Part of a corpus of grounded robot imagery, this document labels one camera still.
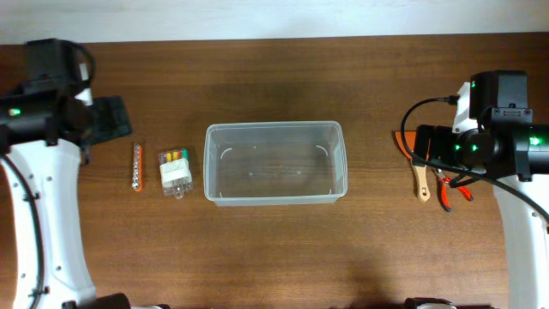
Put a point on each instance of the red handled pliers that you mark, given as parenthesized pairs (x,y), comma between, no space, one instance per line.
(443,182)

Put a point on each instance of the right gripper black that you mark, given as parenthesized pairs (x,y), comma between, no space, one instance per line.
(439,137)

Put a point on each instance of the orange socket bit rail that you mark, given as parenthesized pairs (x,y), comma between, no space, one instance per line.
(137,168)

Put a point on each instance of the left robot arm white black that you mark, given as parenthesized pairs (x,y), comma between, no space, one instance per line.
(48,124)

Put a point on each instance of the orange scraper wooden handle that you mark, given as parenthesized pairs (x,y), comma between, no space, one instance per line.
(419,172)

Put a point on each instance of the clear plastic container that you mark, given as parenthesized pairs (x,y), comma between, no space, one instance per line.
(275,163)

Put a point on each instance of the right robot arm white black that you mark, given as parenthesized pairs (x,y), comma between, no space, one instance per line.
(494,139)

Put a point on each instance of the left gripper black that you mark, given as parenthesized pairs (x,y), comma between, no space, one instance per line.
(118,120)

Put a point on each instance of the clear case coloured bits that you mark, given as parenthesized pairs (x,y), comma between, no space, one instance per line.
(175,174)

